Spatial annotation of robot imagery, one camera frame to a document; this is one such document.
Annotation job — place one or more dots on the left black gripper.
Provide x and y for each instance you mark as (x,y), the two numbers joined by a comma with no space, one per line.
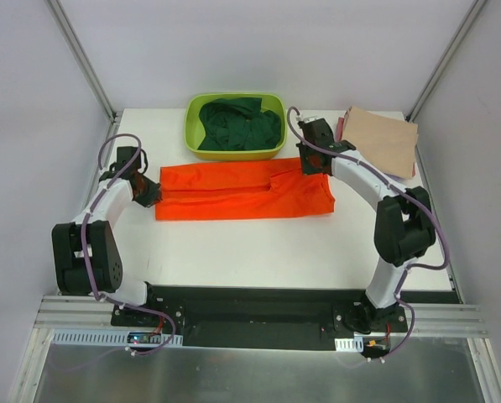
(148,191)

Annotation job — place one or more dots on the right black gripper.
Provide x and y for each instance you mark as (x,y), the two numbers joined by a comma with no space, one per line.
(311,162)

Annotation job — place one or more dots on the orange t shirt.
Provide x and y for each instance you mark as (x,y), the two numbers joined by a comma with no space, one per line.
(242,190)

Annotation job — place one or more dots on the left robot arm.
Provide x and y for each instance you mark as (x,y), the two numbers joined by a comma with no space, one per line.
(87,261)

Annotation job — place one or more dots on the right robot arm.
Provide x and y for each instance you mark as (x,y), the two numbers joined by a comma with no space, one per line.
(404,226)

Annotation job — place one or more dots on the beige folded t shirt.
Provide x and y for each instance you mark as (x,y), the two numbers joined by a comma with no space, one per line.
(387,143)

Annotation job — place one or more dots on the dark green t shirt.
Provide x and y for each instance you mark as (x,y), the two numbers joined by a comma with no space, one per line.
(239,124)

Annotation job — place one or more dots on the green plastic bin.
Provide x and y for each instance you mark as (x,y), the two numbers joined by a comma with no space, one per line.
(195,132)

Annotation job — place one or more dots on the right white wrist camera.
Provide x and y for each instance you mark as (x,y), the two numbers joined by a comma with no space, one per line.
(305,120)

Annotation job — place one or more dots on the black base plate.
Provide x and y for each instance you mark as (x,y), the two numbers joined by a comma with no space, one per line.
(274,319)

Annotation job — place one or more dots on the left white cable duct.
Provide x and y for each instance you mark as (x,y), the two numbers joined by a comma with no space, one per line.
(110,338)

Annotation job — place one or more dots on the white cable duct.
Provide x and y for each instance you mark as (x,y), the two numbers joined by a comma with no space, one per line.
(110,338)
(349,345)

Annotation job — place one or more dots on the right white cable duct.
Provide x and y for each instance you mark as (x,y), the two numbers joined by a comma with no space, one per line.
(349,345)

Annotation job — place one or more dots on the front aluminium rail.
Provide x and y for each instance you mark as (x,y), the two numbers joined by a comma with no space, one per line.
(427,320)

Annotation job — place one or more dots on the left aluminium frame post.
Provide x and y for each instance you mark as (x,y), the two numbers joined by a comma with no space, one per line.
(72,40)

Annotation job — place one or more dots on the aluminium frame post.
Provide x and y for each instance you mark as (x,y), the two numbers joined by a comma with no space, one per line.
(464,28)
(72,40)

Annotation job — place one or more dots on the right aluminium frame post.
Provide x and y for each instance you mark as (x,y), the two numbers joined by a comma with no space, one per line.
(464,28)

